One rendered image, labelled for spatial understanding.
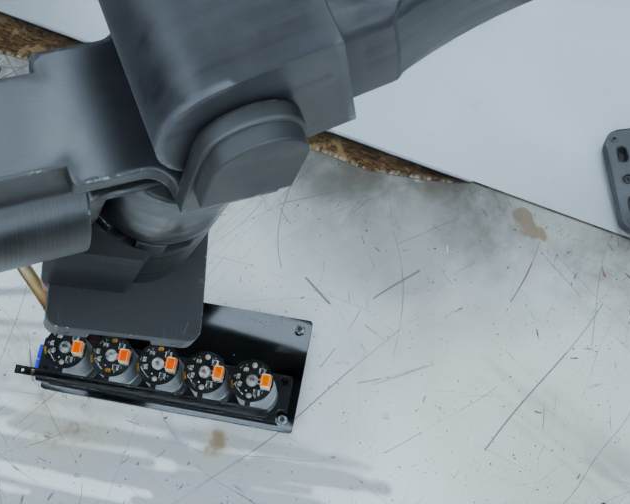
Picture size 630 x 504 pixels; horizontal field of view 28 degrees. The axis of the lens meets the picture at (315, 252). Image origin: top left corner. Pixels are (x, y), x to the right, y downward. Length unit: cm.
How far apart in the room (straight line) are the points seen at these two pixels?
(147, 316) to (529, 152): 38
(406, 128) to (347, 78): 46
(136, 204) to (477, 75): 45
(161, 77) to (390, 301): 45
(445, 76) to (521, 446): 25
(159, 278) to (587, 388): 35
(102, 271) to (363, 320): 33
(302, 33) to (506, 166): 48
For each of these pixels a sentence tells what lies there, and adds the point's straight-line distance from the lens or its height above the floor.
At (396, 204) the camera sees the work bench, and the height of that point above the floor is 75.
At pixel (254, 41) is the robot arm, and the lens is 37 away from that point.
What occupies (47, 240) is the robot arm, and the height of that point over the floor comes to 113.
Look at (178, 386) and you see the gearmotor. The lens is 76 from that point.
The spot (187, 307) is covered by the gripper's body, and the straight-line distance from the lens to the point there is 54.
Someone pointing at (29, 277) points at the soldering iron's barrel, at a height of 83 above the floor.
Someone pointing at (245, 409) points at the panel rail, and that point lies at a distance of 73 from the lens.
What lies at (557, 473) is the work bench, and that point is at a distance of 79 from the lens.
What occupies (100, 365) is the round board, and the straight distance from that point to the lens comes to 74.
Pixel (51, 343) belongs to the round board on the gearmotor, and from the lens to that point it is 75.
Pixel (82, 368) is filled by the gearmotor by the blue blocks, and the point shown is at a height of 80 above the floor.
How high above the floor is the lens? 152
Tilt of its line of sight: 72 degrees down
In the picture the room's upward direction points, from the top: 7 degrees counter-clockwise
